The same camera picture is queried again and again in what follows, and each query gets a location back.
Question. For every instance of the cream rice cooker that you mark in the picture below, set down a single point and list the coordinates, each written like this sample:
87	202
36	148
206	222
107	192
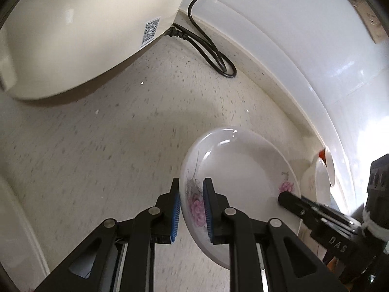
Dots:
52	46

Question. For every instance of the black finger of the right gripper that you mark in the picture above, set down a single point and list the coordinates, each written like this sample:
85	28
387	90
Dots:
316	212

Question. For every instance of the red white bowl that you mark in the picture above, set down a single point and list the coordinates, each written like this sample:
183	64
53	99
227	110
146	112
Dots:
326	156

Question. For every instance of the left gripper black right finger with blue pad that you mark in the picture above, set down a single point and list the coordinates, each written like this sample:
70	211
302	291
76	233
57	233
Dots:
264	256

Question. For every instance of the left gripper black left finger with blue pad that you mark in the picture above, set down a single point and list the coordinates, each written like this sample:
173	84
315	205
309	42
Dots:
119	255

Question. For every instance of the wall power socket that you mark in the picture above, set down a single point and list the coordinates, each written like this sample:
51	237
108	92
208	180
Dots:
370	20

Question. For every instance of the white plate pink flowers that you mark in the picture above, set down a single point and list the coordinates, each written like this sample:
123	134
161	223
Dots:
246	168

